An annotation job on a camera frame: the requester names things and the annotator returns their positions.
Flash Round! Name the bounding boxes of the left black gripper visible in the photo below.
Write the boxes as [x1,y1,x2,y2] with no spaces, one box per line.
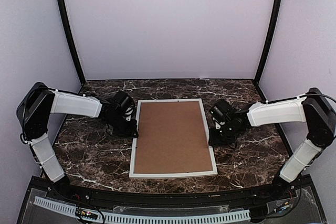
[106,113,138,137]

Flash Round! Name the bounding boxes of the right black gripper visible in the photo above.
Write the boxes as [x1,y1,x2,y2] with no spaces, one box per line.
[208,121,237,146]

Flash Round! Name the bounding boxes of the brown cardboard backing board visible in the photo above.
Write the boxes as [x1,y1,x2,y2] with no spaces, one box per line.
[133,101,214,174]

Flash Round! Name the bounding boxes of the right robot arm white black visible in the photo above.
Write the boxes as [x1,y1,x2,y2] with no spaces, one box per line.
[208,88,335,200]

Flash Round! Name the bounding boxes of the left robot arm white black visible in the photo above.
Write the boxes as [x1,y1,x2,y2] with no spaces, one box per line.
[16,82,139,201]

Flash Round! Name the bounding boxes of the small green circuit board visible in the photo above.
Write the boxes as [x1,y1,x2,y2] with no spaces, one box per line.
[75,208,98,220]

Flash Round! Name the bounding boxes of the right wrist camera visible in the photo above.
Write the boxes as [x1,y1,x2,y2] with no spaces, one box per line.
[213,118,225,130]

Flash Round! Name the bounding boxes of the black front rail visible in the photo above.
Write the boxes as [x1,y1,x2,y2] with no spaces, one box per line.
[40,179,299,209]

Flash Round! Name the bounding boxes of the white slotted cable duct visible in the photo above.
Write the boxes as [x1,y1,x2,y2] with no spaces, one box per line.
[34,196,251,223]

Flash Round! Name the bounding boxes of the left black corner post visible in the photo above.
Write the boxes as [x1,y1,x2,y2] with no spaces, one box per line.
[57,0,86,85]

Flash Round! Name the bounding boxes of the black corner post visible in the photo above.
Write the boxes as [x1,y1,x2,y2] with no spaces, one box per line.
[57,0,86,85]
[254,0,281,85]

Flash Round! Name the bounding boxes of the right black corner post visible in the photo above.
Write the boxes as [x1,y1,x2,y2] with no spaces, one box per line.
[254,0,281,85]

